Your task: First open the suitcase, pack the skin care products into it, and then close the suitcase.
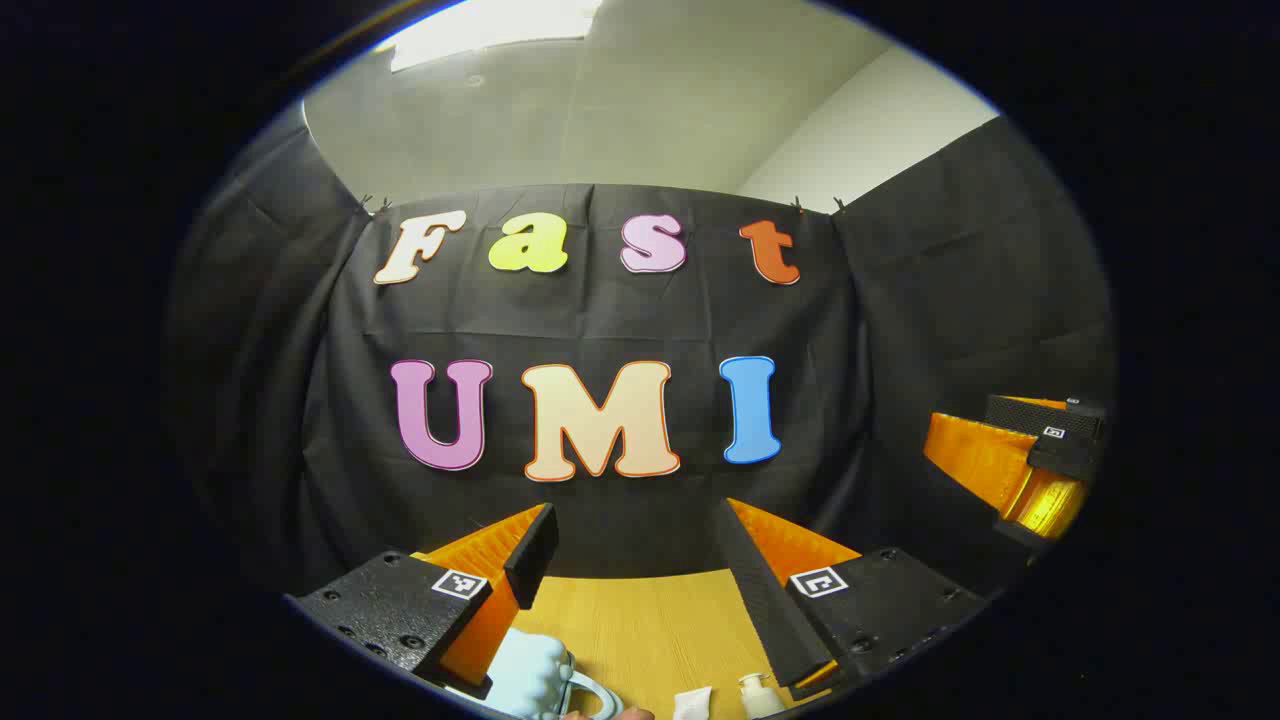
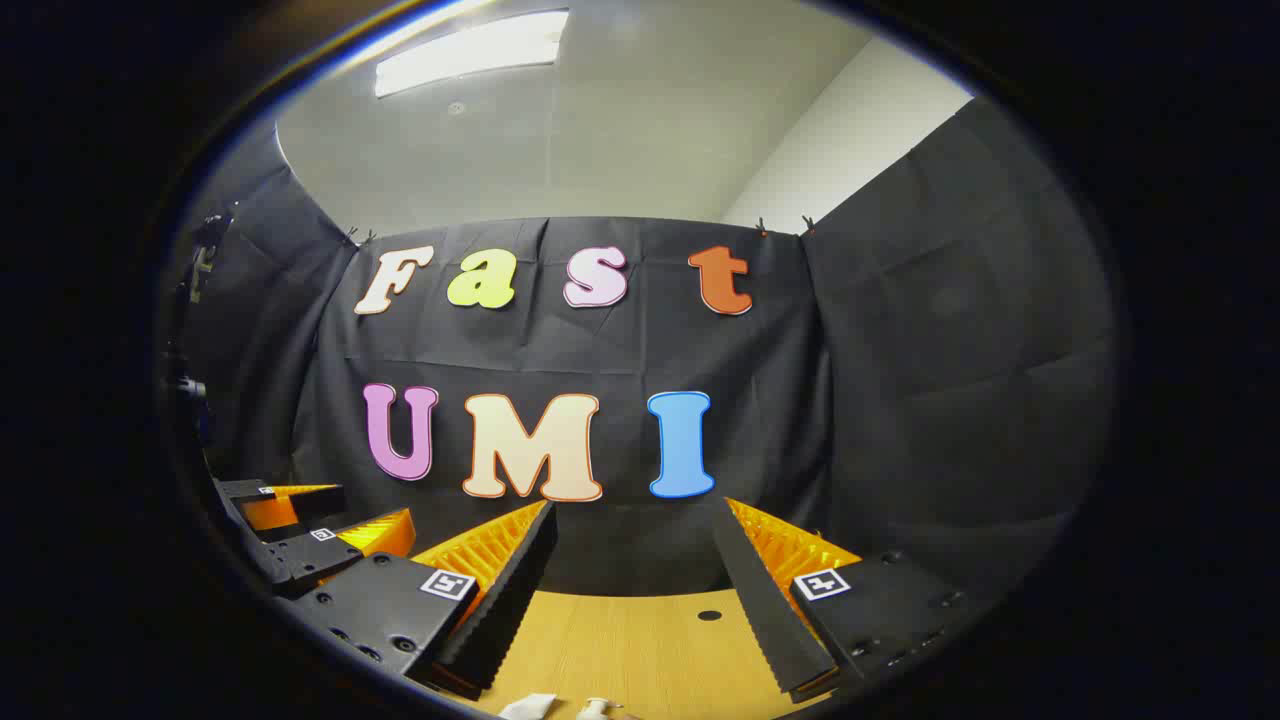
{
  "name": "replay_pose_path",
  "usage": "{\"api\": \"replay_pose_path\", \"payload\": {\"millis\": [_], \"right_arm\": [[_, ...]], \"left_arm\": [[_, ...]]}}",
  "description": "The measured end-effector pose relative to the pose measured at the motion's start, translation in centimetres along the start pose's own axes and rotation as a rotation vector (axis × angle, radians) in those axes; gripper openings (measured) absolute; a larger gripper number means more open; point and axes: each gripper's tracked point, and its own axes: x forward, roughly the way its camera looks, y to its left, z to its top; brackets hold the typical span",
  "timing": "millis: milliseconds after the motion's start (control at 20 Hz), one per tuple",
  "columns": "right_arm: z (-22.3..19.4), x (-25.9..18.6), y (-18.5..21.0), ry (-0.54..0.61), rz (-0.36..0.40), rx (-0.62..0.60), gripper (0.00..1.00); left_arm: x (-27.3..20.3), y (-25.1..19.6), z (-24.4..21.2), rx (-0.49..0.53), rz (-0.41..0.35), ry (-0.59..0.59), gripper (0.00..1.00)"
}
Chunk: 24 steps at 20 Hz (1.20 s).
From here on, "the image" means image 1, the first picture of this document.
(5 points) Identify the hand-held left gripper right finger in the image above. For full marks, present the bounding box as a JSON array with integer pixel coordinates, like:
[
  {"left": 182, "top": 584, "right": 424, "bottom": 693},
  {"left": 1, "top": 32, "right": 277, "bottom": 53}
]
[{"left": 714, "top": 497, "right": 988, "bottom": 701}]

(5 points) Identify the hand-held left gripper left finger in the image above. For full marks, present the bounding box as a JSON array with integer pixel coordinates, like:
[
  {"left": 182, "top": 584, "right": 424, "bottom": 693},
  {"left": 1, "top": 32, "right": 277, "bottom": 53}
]
[{"left": 285, "top": 503, "right": 559, "bottom": 699}]

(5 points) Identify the white pump bottle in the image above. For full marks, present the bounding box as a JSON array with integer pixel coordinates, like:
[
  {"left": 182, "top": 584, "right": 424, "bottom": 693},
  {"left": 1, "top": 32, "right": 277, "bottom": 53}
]
[{"left": 738, "top": 673, "right": 788, "bottom": 720}]

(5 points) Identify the light blue suitcase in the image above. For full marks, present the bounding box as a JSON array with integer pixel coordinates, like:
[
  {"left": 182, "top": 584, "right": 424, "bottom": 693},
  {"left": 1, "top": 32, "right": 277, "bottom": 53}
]
[{"left": 445, "top": 628, "right": 626, "bottom": 720}]

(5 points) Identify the black backdrop cloth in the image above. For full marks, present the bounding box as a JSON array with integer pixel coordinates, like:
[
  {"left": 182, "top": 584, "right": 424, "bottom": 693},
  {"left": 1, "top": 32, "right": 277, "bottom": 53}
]
[{"left": 165, "top": 100, "right": 1119, "bottom": 601}]

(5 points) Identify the ceiling light panel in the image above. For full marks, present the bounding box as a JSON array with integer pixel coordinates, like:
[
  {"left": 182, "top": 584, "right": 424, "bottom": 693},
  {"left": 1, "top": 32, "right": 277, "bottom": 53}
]
[{"left": 388, "top": 0, "right": 604, "bottom": 73}]

